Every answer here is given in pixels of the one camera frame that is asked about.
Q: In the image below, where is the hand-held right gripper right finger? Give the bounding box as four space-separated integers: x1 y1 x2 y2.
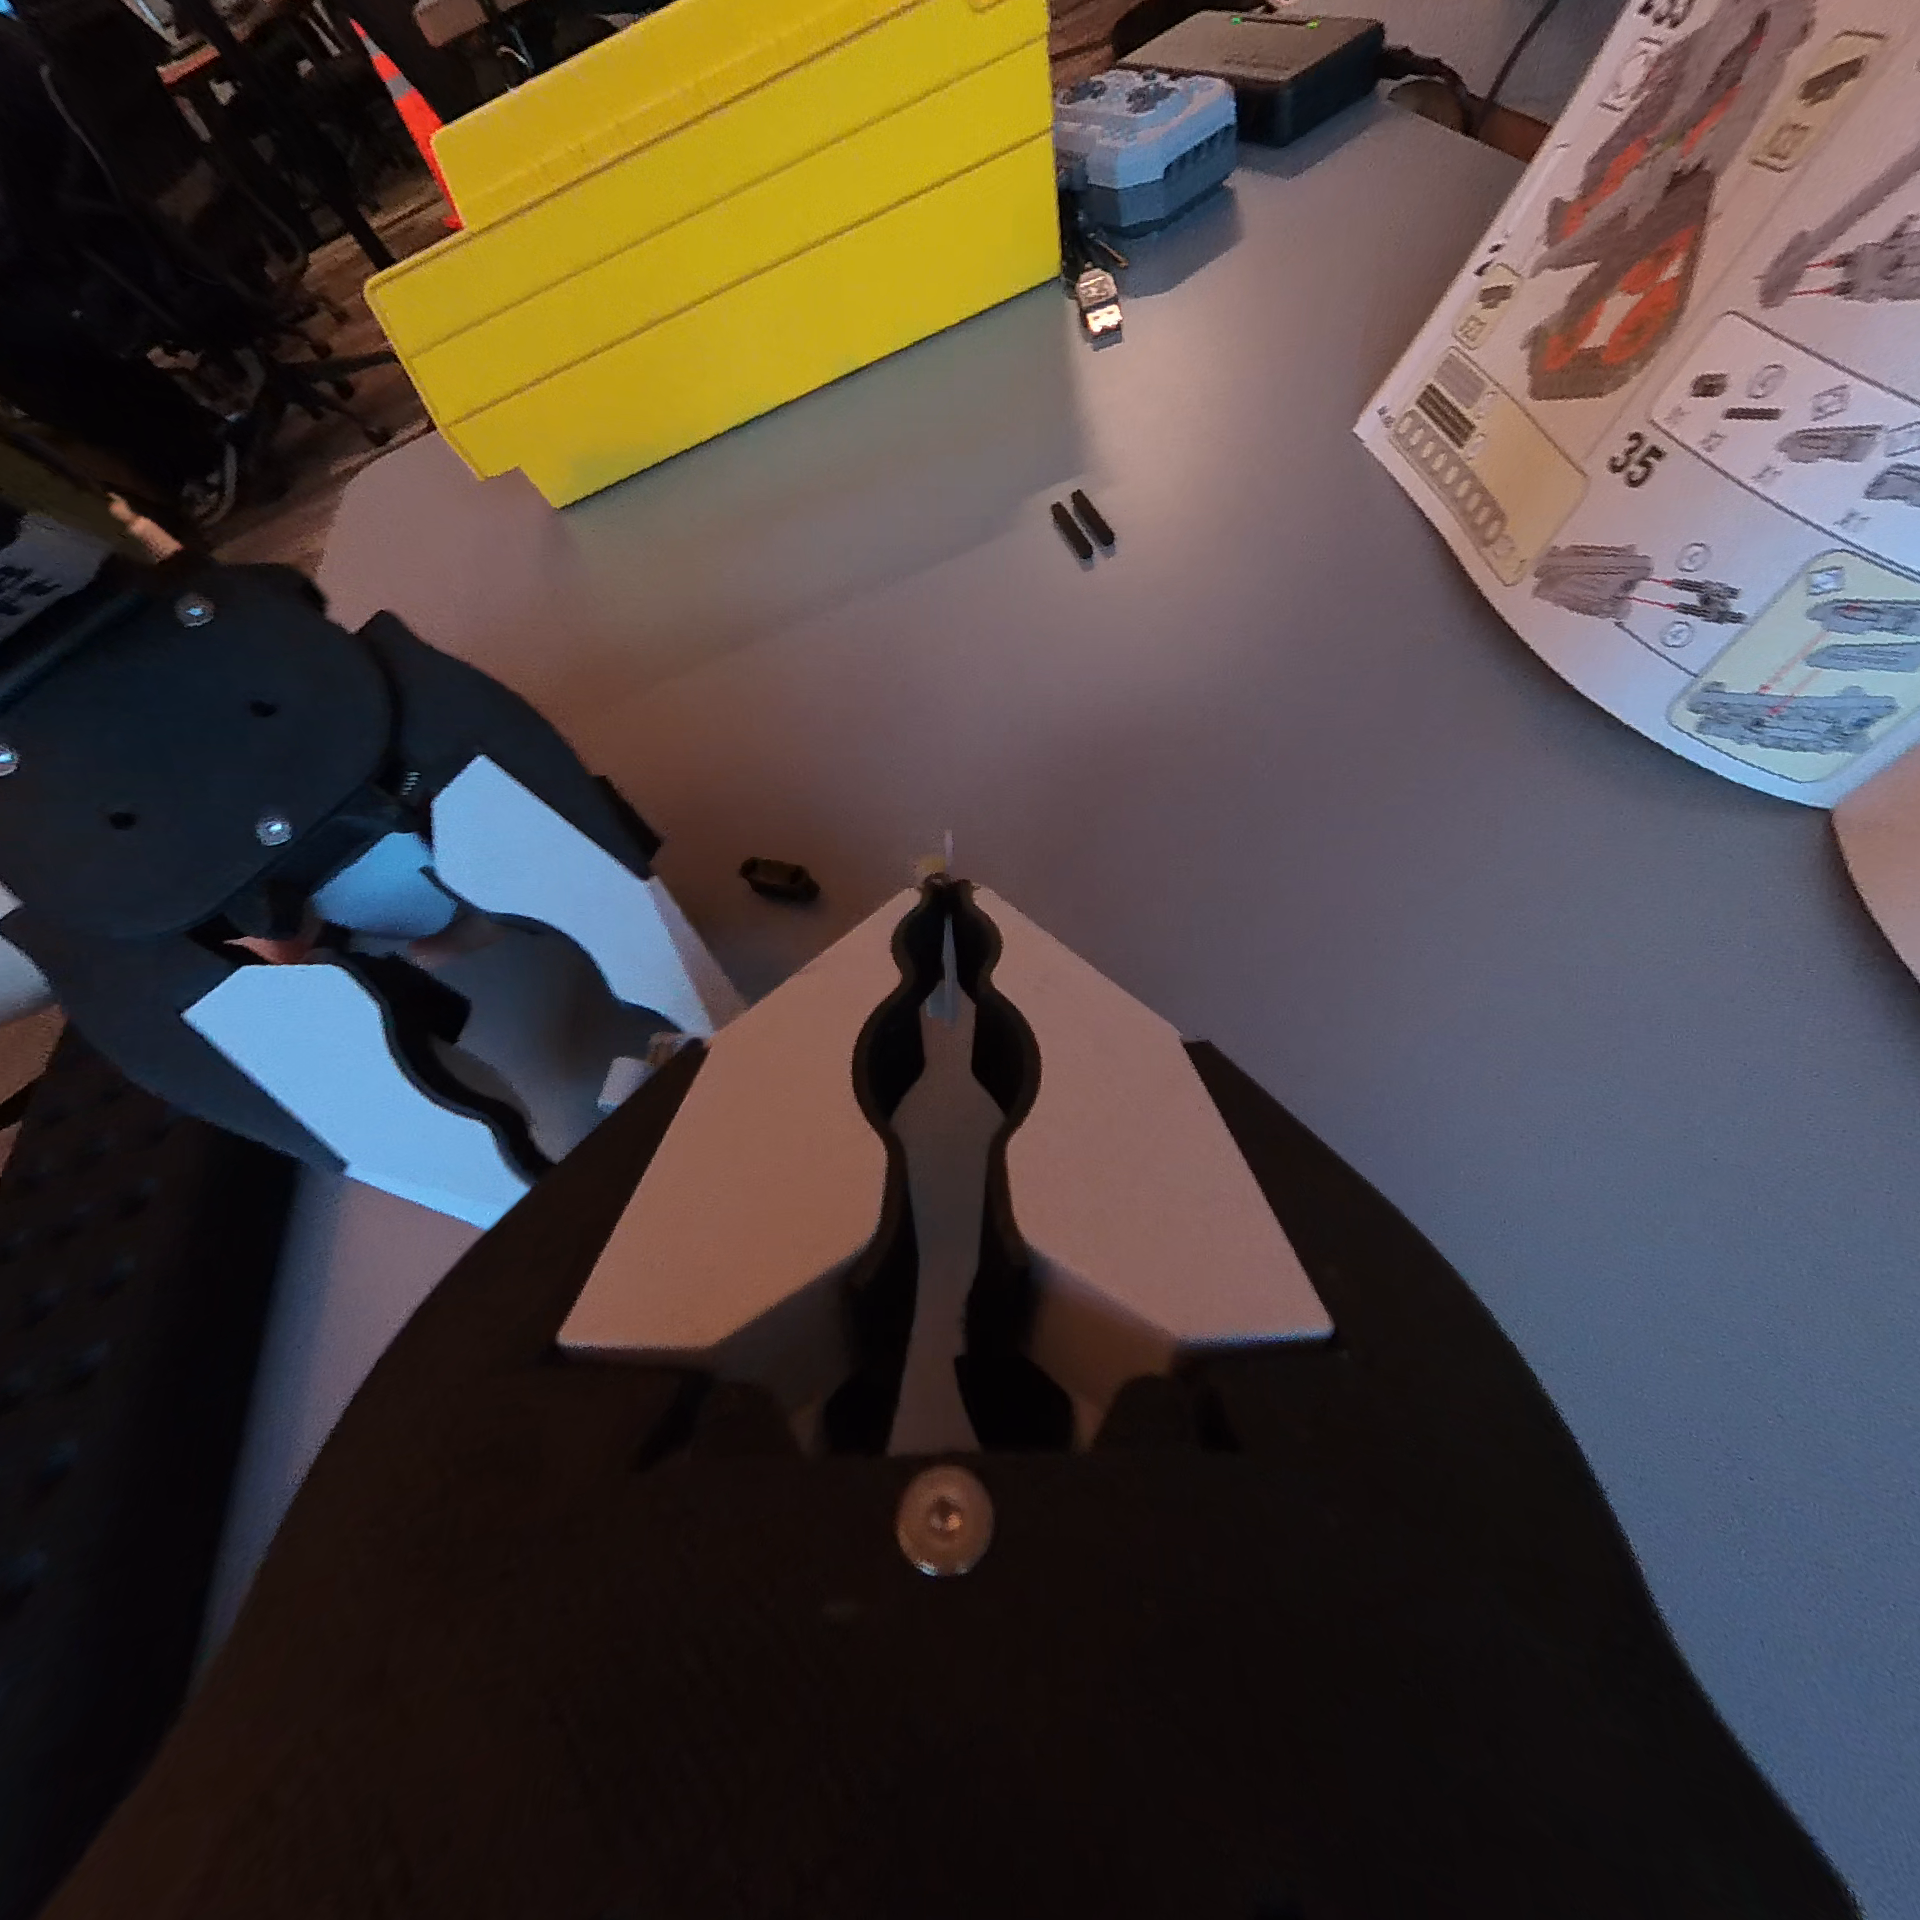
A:
960 882 1336 1453

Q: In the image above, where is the short grey beam piece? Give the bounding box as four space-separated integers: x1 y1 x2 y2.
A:
912 822 964 1037

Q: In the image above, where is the yellow plastic bin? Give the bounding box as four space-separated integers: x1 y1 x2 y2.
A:
364 0 1064 511

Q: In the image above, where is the grey battery hub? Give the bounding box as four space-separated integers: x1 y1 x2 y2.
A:
1054 66 1240 240

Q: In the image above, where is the black usb cable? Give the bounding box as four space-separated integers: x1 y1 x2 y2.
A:
1055 224 1128 348

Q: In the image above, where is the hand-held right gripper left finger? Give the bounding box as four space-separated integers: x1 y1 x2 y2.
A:
555 884 927 1453

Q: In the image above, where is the white instruction booklet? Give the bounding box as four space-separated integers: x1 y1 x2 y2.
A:
1352 0 1920 812

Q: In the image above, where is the orange traffic cone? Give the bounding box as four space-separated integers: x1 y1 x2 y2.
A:
347 15 470 240

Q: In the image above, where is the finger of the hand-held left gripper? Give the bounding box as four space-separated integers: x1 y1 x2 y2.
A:
422 753 747 1045
183 957 559 1229

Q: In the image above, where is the black power adapter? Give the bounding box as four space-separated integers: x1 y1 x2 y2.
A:
1118 10 1390 148

